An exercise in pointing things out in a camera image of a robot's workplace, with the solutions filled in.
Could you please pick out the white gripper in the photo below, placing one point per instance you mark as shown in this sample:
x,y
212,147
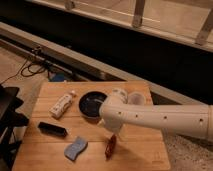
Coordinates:
x,y
113,127

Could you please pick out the red pepper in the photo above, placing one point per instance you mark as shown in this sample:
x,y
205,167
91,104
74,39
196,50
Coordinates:
x,y
110,146

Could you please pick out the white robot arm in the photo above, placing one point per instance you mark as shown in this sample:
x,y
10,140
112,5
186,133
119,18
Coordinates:
x,y
121,108

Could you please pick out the dark blue ceramic bowl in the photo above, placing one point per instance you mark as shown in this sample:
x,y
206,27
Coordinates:
x,y
90,103

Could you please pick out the translucent plastic cup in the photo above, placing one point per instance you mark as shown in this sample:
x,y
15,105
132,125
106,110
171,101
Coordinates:
x,y
136,98

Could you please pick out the blue sponge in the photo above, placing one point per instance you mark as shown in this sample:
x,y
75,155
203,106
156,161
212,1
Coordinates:
x,y
73,150

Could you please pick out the wooden cutting board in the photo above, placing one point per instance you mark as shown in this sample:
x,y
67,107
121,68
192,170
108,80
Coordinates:
x,y
59,138

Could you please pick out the white tube with cap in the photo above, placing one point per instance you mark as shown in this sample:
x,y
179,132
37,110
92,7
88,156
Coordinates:
x,y
62,104

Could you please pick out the black rectangular block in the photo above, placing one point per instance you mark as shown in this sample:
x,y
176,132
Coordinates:
x,y
52,129

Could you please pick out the blue object behind board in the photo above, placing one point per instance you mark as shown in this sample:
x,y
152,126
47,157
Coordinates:
x,y
57,78

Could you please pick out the black chair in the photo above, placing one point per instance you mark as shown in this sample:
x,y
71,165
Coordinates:
x,y
9,119

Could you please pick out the metal floor rail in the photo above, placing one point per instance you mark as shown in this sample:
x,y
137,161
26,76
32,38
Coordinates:
x,y
199,93

